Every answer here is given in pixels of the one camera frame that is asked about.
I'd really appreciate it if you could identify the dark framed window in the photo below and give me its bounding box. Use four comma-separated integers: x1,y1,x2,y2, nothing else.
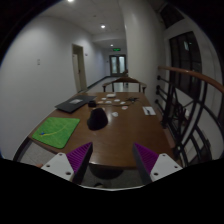
169,32,202,97

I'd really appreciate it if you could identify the beige side door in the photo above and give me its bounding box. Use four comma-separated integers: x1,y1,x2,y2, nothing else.
72,45,87,92

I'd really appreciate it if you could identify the white paper with pen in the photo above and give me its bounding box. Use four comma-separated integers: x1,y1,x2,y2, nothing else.
143,106,155,115

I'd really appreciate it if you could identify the wooden stair handrail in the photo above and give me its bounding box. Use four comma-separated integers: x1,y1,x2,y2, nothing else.
158,66,224,94

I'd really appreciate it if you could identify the wooden chair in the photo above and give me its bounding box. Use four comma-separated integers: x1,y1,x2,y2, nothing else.
102,77,147,93

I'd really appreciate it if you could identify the small black round object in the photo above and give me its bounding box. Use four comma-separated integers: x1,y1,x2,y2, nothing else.
88,100,97,108

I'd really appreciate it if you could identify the green mouse pad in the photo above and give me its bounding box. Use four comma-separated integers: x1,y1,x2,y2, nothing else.
32,117,80,149

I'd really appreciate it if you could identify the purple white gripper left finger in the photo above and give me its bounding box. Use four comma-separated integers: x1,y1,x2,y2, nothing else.
42,142,93,184

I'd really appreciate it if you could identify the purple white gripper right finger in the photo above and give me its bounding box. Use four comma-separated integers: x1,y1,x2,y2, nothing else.
132,143,182,185

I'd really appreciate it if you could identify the small white round object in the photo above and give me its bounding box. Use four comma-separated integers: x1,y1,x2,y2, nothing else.
111,112,118,117

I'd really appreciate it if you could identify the black laptop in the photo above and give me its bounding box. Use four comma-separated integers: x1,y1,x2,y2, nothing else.
55,95,94,113

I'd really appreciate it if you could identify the glass double door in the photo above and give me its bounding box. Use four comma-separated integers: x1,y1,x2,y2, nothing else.
110,55,126,76

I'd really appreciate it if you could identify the black computer mouse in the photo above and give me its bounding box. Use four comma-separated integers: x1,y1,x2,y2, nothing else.
87,108,108,130

